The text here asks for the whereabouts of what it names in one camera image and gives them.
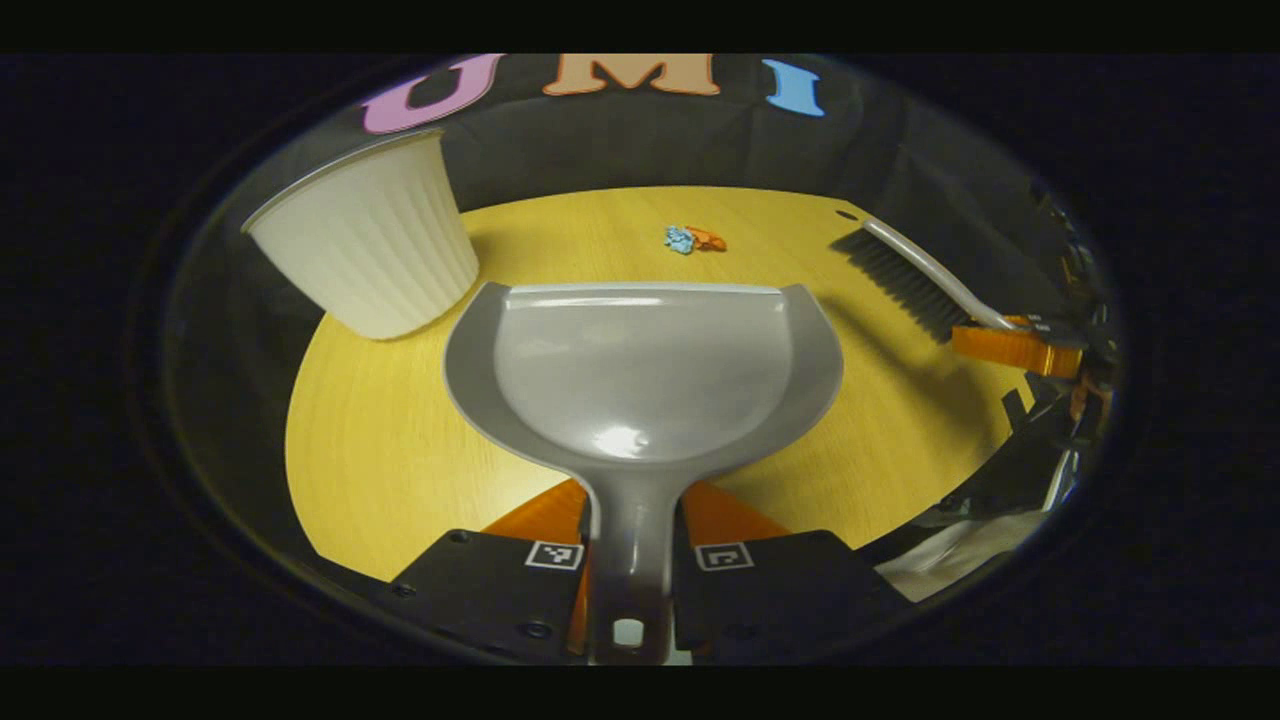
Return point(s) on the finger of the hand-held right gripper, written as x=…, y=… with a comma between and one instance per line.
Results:
x=1015, y=350

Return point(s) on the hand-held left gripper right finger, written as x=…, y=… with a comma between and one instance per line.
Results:
x=780, y=585

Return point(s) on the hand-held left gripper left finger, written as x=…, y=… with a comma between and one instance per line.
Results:
x=480, y=585

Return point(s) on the small grey broom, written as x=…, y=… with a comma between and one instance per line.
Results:
x=910, y=275

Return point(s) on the grey plastic dustpan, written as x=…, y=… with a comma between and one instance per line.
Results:
x=640, y=380

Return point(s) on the orange paper trash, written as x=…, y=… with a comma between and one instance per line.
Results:
x=710, y=240

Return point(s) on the blue paper trash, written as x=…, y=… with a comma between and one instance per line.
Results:
x=679, y=240

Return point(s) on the white ribbed garbage bin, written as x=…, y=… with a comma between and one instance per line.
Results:
x=370, y=240

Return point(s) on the wooden desktop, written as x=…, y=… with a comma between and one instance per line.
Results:
x=400, y=450

